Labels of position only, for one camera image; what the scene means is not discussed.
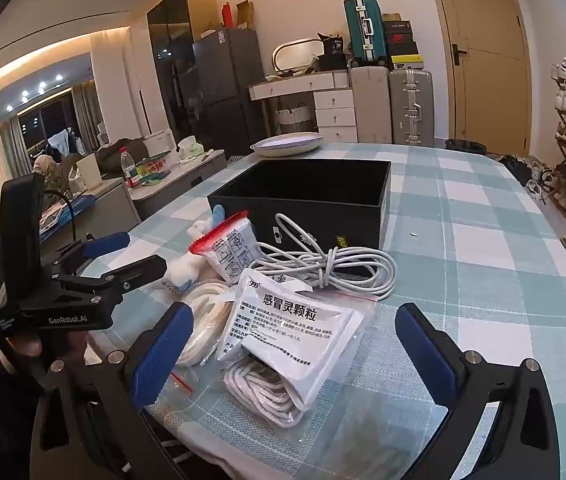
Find white oval plate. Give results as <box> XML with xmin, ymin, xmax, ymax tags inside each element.
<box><xmin>250</xmin><ymin>132</ymin><xmax>324</xmax><ymax>156</ymax></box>

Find dark tall cabinet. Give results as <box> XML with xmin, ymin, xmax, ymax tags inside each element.
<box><xmin>146</xmin><ymin>0</ymin><xmax>219</xmax><ymax>142</ymax></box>

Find white cable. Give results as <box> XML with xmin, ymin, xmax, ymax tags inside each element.
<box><xmin>249</xmin><ymin>212</ymin><xmax>398</xmax><ymax>305</ymax></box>

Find bagged white tube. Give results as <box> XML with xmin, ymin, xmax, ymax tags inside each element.
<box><xmin>170</xmin><ymin>280</ymin><xmax>244</xmax><ymax>396</ymax></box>

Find oval mirror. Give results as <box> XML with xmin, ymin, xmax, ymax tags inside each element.
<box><xmin>271</xmin><ymin>38</ymin><xmax>327</xmax><ymax>74</ymax></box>

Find grey low cabinet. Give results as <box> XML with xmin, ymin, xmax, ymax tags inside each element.
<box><xmin>127</xmin><ymin>150</ymin><xmax>228</xmax><ymax>222</ymax></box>

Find red and black shoe box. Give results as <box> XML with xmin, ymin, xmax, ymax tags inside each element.
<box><xmin>385</xmin><ymin>34</ymin><xmax>418</xmax><ymax>56</ymax></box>

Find teal suitcase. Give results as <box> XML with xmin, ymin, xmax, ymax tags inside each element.
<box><xmin>343</xmin><ymin>0</ymin><xmax>390</xmax><ymax>69</ymax></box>

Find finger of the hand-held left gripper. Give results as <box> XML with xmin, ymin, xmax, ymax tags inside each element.
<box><xmin>53</xmin><ymin>232</ymin><xmax>131</xmax><ymax>276</ymax></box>
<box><xmin>58</xmin><ymin>255</ymin><xmax>168</xmax><ymax>306</ymax></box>

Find white appliance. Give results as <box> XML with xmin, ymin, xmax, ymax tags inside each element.
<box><xmin>142</xmin><ymin>129</ymin><xmax>180</xmax><ymax>164</ymax></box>

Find beige door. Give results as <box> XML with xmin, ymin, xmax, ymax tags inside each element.
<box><xmin>424</xmin><ymin>0</ymin><xmax>532</xmax><ymax>157</ymax></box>

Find yellow and black shoe box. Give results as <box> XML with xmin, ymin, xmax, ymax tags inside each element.
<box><xmin>391</xmin><ymin>54</ymin><xmax>424</xmax><ymax>71</ymax></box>

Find white pack with red edges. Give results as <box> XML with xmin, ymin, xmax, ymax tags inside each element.
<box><xmin>189</xmin><ymin>211</ymin><xmax>260</xmax><ymax>285</ymax></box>

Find black cable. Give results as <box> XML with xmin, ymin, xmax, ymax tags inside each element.
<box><xmin>44</xmin><ymin>189</ymin><xmax>78</xmax><ymax>267</ymax></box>

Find black bag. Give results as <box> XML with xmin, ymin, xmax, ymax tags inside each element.
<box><xmin>316</xmin><ymin>32</ymin><xmax>350</xmax><ymax>72</ymax></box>

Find brown cardboard box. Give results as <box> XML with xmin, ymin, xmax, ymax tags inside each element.
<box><xmin>235</xmin><ymin>0</ymin><xmax>256</xmax><ymax>29</ymax></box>

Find beige suitcase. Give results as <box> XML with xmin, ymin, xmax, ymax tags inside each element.
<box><xmin>350</xmin><ymin>65</ymin><xmax>394</xmax><ymax>144</ymax></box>

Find clear water bottle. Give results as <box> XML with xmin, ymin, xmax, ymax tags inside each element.
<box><xmin>120</xmin><ymin>146</ymin><xmax>140</xmax><ymax>189</ymax></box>

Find silver suitcase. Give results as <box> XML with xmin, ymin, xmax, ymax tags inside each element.
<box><xmin>389</xmin><ymin>67</ymin><xmax>436</xmax><ymax>149</ymax></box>

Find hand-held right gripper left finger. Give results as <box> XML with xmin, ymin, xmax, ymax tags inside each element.
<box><xmin>30</xmin><ymin>302</ymin><xmax>194</xmax><ymax>480</ymax></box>

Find black cardboard box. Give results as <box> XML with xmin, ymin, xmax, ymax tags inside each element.
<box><xmin>207</xmin><ymin>159</ymin><xmax>392</xmax><ymax>281</ymax></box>

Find blue white bottle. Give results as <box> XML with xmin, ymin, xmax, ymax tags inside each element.
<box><xmin>163</xmin><ymin>204</ymin><xmax>228</xmax><ymax>293</ymax></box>

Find woven basket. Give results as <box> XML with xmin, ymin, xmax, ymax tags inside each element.
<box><xmin>275</xmin><ymin>102</ymin><xmax>312</xmax><ymax>126</ymax></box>

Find white medicine packet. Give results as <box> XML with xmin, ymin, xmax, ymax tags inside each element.
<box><xmin>243</xmin><ymin>310</ymin><xmax>368</xmax><ymax>413</ymax></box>
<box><xmin>217</xmin><ymin>269</ymin><xmax>364</xmax><ymax>368</ymax></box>

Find grey fridge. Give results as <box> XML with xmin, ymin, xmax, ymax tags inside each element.
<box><xmin>192</xmin><ymin>27</ymin><xmax>266</xmax><ymax>157</ymax></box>

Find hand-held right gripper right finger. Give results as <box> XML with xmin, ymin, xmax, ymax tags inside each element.
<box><xmin>395</xmin><ymin>304</ymin><xmax>561</xmax><ymax>480</ymax></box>

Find pile of loose shoes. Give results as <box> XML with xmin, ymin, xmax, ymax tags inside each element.
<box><xmin>499</xmin><ymin>154</ymin><xmax>556</xmax><ymax>203</ymax></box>

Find white dresser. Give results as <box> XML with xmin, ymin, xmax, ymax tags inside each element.
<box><xmin>248</xmin><ymin>70</ymin><xmax>359</xmax><ymax>144</ymax></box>

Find person's left hand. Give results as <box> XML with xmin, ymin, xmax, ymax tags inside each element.
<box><xmin>13</xmin><ymin>331</ymin><xmax>46</xmax><ymax>361</ymax></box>

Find green tissue box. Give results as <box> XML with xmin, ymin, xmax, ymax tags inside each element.
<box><xmin>177</xmin><ymin>135</ymin><xmax>206</xmax><ymax>161</ymax></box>

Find bagged beige socks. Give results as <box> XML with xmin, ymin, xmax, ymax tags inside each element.
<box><xmin>220</xmin><ymin>352</ymin><xmax>324</xmax><ymax>431</ymax></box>

